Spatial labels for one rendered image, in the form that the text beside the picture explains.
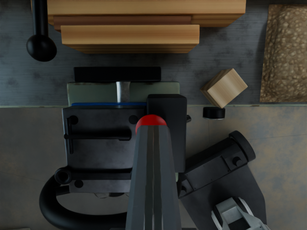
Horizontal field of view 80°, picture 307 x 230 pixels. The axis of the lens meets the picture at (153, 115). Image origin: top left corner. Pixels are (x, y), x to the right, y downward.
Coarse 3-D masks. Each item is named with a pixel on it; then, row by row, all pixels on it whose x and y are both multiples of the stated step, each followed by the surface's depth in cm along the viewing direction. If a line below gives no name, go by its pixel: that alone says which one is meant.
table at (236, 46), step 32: (0, 0) 26; (256, 0) 26; (288, 0) 26; (0, 32) 27; (32, 32) 27; (224, 32) 27; (256, 32) 27; (0, 64) 28; (32, 64) 28; (64, 64) 28; (96, 64) 28; (128, 64) 28; (160, 64) 28; (192, 64) 28; (224, 64) 28; (256, 64) 28; (0, 96) 29; (32, 96) 29; (64, 96) 29; (192, 96) 29; (256, 96) 29
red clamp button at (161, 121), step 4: (144, 116) 17; (148, 116) 17; (152, 116) 17; (156, 116) 17; (140, 120) 17; (144, 120) 17; (148, 120) 17; (152, 120) 17; (156, 120) 17; (160, 120) 17; (164, 120) 17; (140, 124) 17; (144, 124) 17; (148, 124) 17; (152, 124) 17; (156, 124) 17; (160, 124) 17; (164, 124) 17; (136, 128) 17; (136, 132) 17
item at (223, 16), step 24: (48, 0) 21; (72, 0) 21; (96, 0) 21; (120, 0) 21; (144, 0) 21; (168, 0) 21; (192, 0) 21; (216, 0) 21; (240, 0) 21; (192, 24) 26; (216, 24) 26
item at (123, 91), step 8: (80, 72) 19; (88, 72) 19; (96, 72) 19; (104, 72) 19; (112, 72) 19; (120, 72) 19; (128, 72) 19; (136, 72) 19; (144, 72) 19; (152, 72) 19; (160, 72) 19; (80, 80) 19; (88, 80) 19; (96, 80) 19; (104, 80) 19; (112, 80) 19; (120, 80) 19; (128, 80) 19; (136, 80) 19; (144, 80) 19; (152, 80) 19; (160, 80) 19; (120, 88) 22; (128, 88) 22; (120, 96) 22; (128, 96) 23
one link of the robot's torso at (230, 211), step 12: (228, 204) 99; (240, 204) 98; (216, 216) 100; (228, 216) 93; (240, 216) 92; (252, 216) 79; (228, 228) 80; (240, 228) 83; (252, 228) 74; (264, 228) 72
